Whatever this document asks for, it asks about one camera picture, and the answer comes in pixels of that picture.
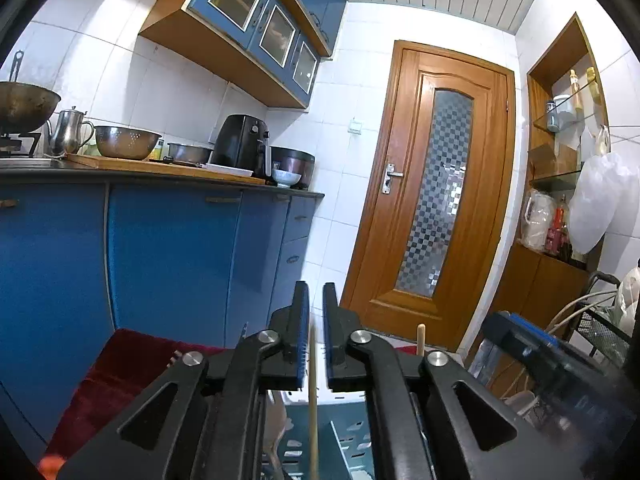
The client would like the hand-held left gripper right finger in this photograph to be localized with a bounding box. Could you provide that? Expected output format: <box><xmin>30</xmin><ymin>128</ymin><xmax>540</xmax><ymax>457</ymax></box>
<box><xmin>322</xmin><ymin>282</ymin><xmax>583</xmax><ymax>480</ymax></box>

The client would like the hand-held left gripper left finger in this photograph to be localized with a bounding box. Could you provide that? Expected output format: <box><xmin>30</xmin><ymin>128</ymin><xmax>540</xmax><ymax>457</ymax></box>
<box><xmin>57</xmin><ymin>280</ymin><xmax>311</xmax><ymax>480</ymax></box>

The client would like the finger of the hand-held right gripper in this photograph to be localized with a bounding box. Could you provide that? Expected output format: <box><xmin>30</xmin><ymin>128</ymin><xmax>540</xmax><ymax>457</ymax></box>
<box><xmin>481</xmin><ymin>311</ymin><xmax>560</xmax><ymax>361</ymax></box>

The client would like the light blue utensil holder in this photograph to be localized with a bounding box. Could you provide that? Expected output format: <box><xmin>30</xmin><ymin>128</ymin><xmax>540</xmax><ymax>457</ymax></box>
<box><xmin>262</xmin><ymin>390</ymin><xmax>383</xmax><ymax>480</ymax></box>

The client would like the wooden shelf cabinet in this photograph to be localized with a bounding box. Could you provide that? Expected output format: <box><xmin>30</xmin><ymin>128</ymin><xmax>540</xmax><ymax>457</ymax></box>
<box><xmin>492</xmin><ymin>12</ymin><xmax>612</xmax><ymax>358</ymax></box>

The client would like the red bottle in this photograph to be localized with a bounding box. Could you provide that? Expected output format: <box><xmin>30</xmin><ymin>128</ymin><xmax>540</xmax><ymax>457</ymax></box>
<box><xmin>545</xmin><ymin>195</ymin><xmax>572</xmax><ymax>260</ymax></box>

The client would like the wooden door with glass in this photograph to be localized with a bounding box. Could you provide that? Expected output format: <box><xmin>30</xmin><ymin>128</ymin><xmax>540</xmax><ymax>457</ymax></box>
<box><xmin>340</xmin><ymin>40</ymin><xmax>517</xmax><ymax>353</ymax></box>

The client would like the clear plastic bag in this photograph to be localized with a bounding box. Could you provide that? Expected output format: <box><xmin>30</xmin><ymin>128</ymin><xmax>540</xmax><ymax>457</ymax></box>
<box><xmin>619</xmin><ymin>266</ymin><xmax>640</xmax><ymax>322</ymax></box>

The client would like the white plastic jug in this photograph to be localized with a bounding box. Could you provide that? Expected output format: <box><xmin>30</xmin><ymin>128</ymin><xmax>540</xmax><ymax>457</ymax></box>
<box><xmin>519</xmin><ymin>188</ymin><xmax>557</xmax><ymax>254</ymax></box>

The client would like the white bowl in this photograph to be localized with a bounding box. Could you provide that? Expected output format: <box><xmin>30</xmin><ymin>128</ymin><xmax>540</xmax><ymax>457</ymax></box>
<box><xmin>272</xmin><ymin>169</ymin><xmax>303</xmax><ymax>189</ymax></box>

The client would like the blue base cabinet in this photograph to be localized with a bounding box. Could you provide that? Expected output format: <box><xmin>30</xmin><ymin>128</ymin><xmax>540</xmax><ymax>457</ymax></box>
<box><xmin>0</xmin><ymin>167</ymin><xmax>326</xmax><ymax>463</ymax></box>

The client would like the white plastic bag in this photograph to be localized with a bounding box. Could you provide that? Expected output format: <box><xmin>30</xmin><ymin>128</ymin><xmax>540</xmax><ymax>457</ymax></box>
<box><xmin>567</xmin><ymin>127</ymin><xmax>640</xmax><ymax>257</ymax></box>

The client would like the dark rice cooker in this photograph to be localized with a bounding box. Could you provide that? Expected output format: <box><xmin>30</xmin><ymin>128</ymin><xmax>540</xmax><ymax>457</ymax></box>
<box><xmin>270</xmin><ymin>146</ymin><xmax>317</xmax><ymax>190</ymax></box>

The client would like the white tray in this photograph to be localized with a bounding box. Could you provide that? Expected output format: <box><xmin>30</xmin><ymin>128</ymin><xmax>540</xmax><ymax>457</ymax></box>
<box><xmin>204</xmin><ymin>162</ymin><xmax>255</xmax><ymax>178</ymax></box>

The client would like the red floral table cloth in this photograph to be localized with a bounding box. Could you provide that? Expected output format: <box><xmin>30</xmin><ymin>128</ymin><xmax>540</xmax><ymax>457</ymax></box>
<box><xmin>39</xmin><ymin>329</ymin><xmax>228</xmax><ymax>468</ymax></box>

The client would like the black air fryer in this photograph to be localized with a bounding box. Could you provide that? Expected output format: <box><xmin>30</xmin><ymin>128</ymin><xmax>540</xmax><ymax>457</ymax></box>
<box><xmin>208</xmin><ymin>114</ymin><xmax>274</xmax><ymax>171</ymax></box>

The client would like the small steel bowl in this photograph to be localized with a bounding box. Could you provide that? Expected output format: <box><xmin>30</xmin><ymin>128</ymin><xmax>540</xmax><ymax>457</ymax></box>
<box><xmin>167</xmin><ymin>142</ymin><xmax>215</xmax><ymax>165</ymax></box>

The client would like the wooden cutting board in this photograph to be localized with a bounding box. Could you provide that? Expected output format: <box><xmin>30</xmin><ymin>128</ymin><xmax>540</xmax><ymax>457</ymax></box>
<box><xmin>65</xmin><ymin>153</ymin><xmax>267</xmax><ymax>185</ymax></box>

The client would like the glass jar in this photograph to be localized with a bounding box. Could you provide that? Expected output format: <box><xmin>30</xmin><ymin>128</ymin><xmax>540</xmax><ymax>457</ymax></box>
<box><xmin>545</xmin><ymin>94</ymin><xmax>579</xmax><ymax>134</ymax></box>

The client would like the yellow bottle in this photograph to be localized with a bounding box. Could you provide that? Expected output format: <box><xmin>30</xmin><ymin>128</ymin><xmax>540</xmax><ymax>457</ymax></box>
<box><xmin>585</xmin><ymin>66</ymin><xmax>604</xmax><ymax>106</ymax></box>
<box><xmin>569</xmin><ymin>68</ymin><xmax>585</xmax><ymax>114</ymax></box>

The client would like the large steel colander bowl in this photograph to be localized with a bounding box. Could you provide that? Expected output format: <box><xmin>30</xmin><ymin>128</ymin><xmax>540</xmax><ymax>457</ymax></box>
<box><xmin>93</xmin><ymin>125</ymin><xmax>164</xmax><ymax>161</ymax></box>

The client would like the stainless steel kettle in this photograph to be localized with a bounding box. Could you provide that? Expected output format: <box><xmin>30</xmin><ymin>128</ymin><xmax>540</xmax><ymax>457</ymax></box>
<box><xmin>46</xmin><ymin>106</ymin><xmax>96</xmax><ymax>157</ymax></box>

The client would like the gas stove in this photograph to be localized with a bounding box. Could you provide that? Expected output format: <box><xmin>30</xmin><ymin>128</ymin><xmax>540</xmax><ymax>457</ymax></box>
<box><xmin>0</xmin><ymin>131</ymin><xmax>45</xmax><ymax>162</ymax></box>

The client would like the dark steel wok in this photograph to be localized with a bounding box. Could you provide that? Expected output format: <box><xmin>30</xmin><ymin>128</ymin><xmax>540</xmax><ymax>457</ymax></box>
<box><xmin>0</xmin><ymin>50</ymin><xmax>62</xmax><ymax>133</ymax></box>

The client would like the grey cable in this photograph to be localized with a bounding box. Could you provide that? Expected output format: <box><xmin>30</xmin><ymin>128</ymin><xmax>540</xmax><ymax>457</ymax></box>
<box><xmin>544</xmin><ymin>289</ymin><xmax>622</xmax><ymax>335</ymax></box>

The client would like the black wire basket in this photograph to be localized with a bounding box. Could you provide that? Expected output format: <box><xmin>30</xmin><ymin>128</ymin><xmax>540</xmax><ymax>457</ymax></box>
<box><xmin>579</xmin><ymin>271</ymin><xmax>640</xmax><ymax>363</ymax></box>

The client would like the metal door handle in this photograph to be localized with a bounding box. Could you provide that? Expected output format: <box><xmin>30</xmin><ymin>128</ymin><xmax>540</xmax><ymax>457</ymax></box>
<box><xmin>382</xmin><ymin>162</ymin><xmax>405</xmax><ymax>195</ymax></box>

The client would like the blue wall cabinet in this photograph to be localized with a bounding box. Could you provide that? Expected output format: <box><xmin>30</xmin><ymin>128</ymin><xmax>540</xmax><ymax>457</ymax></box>
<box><xmin>137</xmin><ymin>0</ymin><xmax>349</xmax><ymax>110</ymax></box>

